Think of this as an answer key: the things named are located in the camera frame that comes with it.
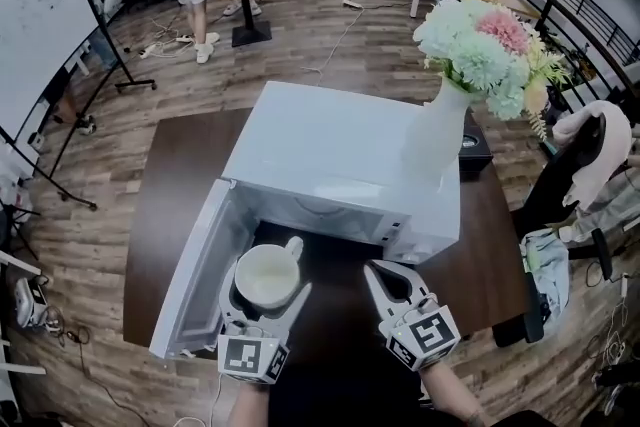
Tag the pastel artificial flower bouquet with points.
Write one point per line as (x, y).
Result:
(480, 50)

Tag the person's black clothing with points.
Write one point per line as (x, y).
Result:
(340, 390)

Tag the black tissue box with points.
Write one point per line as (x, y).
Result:
(475, 162)

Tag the light blue clothes pile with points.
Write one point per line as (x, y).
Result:
(547, 260)

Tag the white vase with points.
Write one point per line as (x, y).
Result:
(435, 140)

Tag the person's right forearm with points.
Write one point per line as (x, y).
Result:
(450, 395)

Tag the whiteboard on black stand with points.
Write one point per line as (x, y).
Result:
(40, 15)

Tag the white ceramic mug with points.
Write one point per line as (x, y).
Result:
(265, 272)

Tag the black office chair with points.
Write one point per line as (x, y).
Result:
(550, 195)

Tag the person's left forearm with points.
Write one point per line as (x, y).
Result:
(250, 407)

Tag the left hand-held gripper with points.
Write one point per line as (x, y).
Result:
(247, 357)

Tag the pink cloth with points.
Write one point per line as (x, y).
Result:
(612, 140)

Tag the dark wooden table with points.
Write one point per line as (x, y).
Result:
(165, 195)

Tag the grey spare gripper device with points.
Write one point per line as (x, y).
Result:
(30, 302)

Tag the white microwave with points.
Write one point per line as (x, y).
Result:
(325, 140)

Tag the white power strip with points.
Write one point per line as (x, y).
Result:
(352, 4)
(150, 50)

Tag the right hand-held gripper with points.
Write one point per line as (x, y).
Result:
(425, 335)

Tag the black folding chair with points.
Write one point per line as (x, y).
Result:
(20, 225)

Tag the black metal railing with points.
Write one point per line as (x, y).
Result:
(550, 0)

